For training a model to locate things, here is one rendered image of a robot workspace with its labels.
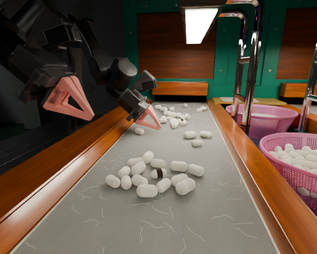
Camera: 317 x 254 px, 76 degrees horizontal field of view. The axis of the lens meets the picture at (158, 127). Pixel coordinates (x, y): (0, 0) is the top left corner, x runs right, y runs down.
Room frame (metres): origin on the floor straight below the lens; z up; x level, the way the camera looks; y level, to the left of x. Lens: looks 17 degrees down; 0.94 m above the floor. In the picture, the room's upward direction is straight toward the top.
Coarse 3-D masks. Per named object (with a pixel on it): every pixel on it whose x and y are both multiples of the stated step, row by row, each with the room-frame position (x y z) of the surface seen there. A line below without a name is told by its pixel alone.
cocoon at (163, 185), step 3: (162, 180) 0.30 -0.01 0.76; (165, 180) 0.30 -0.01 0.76; (168, 180) 0.30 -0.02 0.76; (159, 183) 0.29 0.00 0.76; (162, 183) 0.29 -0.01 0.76; (165, 183) 0.30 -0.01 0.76; (168, 183) 0.30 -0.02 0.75; (159, 186) 0.29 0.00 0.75; (162, 186) 0.29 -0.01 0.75; (165, 186) 0.29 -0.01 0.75; (168, 186) 0.30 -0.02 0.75; (159, 189) 0.29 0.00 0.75; (162, 189) 0.29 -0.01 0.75; (165, 189) 0.29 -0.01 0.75; (159, 192) 0.29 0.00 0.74; (162, 192) 0.29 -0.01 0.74
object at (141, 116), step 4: (148, 108) 0.60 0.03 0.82; (136, 112) 0.62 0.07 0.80; (140, 112) 0.66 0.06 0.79; (144, 112) 0.60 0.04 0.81; (148, 112) 0.60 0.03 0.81; (152, 112) 0.60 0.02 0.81; (136, 116) 0.62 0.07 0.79; (140, 116) 0.60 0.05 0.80; (144, 116) 0.61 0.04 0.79; (152, 116) 0.60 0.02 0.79; (136, 120) 0.60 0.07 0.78; (140, 120) 0.61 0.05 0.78; (156, 120) 0.61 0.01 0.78; (140, 124) 0.60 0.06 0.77; (144, 124) 0.61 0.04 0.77; (148, 124) 0.61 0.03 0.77; (156, 124) 0.61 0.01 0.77; (152, 128) 0.61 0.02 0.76; (156, 128) 0.61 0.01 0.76; (160, 128) 0.61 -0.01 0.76
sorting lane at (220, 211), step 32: (192, 128) 0.66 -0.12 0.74; (192, 160) 0.41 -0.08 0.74; (224, 160) 0.41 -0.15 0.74; (96, 192) 0.30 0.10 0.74; (128, 192) 0.30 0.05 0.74; (192, 192) 0.30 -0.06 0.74; (224, 192) 0.30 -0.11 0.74; (64, 224) 0.22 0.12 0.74; (96, 224) 0.22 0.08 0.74; (128, 224) 0.22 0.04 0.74; (160, 224) 0.22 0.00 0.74; (192, 224) 0.22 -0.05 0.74; (224, 224) 0.22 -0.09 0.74; (256, 224) 0.22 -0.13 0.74
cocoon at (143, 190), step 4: (144, 184) 0.29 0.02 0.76; (148, 184) 0.29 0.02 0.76; (152, 184) 0.29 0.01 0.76; (140, 188) 0.28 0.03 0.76; (144, 188) 0.28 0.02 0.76; (148, 188) 0.28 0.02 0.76; (152, 188) 0.28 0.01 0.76; (156, 188) 0.28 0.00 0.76; (140, 192) 0.28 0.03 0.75; (144, 192) 0.28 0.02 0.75; (148, 192) 0.28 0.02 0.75; (152, 192) 0.28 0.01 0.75; (156, 192) 0.28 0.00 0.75; (140, 196) 0.28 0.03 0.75; (144, 196) 0.28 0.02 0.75; (148, 196) 0.28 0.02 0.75; (152, 196) 0.28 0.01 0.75
